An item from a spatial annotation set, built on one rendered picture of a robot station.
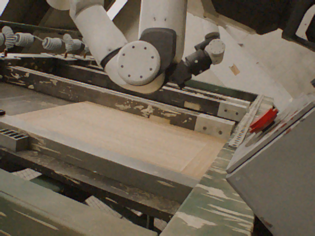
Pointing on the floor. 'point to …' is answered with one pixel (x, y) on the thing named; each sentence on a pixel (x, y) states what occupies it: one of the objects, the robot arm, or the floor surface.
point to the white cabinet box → (247, 71)
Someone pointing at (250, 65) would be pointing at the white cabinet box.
